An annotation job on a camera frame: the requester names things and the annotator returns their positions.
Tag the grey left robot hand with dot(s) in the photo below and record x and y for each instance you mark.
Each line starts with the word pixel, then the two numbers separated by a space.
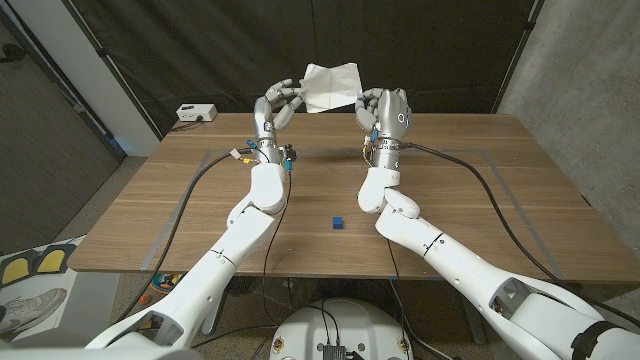
pixel 272 107

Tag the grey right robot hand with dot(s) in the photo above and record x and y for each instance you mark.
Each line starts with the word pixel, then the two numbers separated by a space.
pixel 390 115

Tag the white cloth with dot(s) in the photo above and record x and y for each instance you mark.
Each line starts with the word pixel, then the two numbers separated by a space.
pixel 330 87

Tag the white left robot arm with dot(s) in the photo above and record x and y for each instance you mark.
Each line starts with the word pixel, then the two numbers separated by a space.
pixel 260 190

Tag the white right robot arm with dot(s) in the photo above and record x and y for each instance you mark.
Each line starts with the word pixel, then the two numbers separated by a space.
pixel 450 260

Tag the small blue block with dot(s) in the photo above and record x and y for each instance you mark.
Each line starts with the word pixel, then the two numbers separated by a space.
pixel 338 223

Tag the orange blue floor toy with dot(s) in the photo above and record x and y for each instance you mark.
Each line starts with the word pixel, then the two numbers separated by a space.
pixel 165 283

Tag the white power outlet box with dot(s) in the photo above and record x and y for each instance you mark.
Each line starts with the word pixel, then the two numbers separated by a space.
pixel 196 112

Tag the black backdrop curtain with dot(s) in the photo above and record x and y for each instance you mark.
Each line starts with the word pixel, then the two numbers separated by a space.
pixel 200 50

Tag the black backdrop stand pole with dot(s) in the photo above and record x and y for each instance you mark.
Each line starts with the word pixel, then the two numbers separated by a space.
pixel 518 50
pixel 102 51

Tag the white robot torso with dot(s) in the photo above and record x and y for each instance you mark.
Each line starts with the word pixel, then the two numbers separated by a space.
pixel 350 325

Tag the light grey table leg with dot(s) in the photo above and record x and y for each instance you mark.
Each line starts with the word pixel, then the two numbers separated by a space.
pixel 210 320

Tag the dark grey table leg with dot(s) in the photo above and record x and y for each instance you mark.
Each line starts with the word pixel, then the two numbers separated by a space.
pixel 474 327

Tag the small orange ball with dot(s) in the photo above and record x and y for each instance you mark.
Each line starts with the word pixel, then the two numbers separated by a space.
pixel 146 299

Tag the dark brown door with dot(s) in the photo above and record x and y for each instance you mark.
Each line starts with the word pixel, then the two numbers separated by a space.
pixel 45 150

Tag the black electronics module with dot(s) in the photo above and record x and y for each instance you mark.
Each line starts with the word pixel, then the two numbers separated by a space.
pixel 340 352

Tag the white floor sheet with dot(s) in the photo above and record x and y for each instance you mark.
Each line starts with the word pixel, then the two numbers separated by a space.
pixel 90 295

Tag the yellow black foot pedal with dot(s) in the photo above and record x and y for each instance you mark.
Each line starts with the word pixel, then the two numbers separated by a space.
pixel 15 271
pixel 52 260

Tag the grey sneaker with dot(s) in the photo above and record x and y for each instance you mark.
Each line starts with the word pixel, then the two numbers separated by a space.
pixel 35 310

